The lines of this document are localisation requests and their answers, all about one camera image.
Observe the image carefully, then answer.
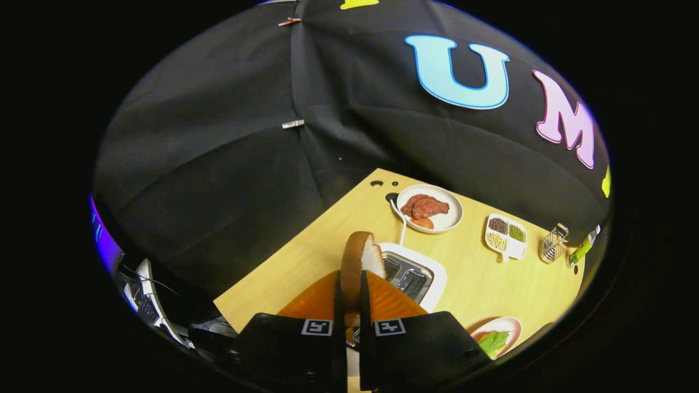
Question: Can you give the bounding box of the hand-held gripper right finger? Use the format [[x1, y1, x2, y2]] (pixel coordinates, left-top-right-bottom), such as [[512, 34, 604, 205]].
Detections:
[[358, 269, 492, 391]]

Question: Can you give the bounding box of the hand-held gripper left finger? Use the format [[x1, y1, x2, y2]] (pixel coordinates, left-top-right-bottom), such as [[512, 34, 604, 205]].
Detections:
[[227, 270, 347, 391]]

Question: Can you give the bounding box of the green lettuce leaf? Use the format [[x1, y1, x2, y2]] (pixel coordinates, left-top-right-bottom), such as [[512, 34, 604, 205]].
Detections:
[[478, 330, 511, 360]]

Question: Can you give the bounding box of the toasted bread slice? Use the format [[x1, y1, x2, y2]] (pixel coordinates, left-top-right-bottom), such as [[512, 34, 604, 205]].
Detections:
[[340, 231, 388, 328]]

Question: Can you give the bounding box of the white toaster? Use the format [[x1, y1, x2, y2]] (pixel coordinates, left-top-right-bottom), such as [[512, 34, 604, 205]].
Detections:
[[346, 242, 448, 377]]

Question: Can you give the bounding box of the pink round plate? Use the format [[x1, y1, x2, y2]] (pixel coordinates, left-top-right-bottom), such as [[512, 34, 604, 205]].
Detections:
[[471, 317, 523, 361]]

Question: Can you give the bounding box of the white round plate with meat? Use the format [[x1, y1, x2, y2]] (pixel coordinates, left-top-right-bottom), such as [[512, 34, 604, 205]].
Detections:
[[396, 184, 464, 235]]

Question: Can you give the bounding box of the white divided tray with beans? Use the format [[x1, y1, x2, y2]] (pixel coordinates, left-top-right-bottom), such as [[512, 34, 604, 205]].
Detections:
[[485, 213, 528, 263]]

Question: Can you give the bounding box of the brown cooked meat piece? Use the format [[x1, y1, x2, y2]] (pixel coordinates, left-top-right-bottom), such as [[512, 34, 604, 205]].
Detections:
[[401, 194, 450, 219]]

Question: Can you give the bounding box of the white and black equipment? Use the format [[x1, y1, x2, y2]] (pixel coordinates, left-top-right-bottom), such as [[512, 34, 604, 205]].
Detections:
[[123, 258, 189, 347]]

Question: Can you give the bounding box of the green label plastic bottle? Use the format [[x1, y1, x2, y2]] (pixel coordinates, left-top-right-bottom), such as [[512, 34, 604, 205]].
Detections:
[[566, 225, 601, 268]]

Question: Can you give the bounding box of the black backdrop cloth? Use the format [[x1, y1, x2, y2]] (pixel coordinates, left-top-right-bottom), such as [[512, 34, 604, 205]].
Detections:
[[93, 0, 612, 306]]

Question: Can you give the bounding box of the lit computer monitor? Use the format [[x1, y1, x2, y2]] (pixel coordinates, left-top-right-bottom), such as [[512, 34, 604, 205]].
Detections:
[[90, 196, 123, 273]]

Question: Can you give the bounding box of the white toaster cable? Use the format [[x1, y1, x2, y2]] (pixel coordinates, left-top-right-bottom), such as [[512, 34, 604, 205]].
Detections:
[[388, 196, 408, 246]]

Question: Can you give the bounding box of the metal wire utensil holder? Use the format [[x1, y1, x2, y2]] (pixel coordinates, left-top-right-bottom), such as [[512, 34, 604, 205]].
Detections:
[[539, 223, 570, 264]]

